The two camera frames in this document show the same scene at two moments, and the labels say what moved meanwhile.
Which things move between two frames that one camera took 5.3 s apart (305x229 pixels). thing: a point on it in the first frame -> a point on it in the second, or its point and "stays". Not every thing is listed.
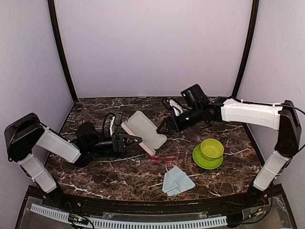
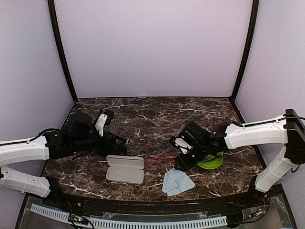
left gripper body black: (116, 143) -> (107, 140)
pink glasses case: (140, 125) -> (125, 169)
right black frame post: (254, 17) stays
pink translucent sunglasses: (169, 159) stays
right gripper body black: (182, 124) -> (199, 153)
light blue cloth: (176, 181) stays
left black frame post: (52, 12) stays
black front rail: (118, 206) stays
